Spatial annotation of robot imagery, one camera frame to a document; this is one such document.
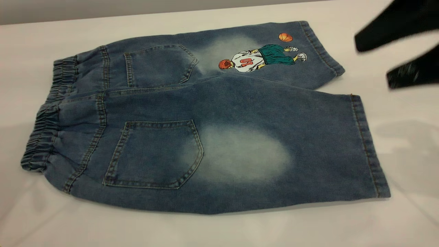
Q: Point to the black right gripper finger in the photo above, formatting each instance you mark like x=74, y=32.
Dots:
x=415, y=73
x=398, y=24

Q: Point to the blue denim shorts basketball print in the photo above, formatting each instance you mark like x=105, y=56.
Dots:
x=240, y=113

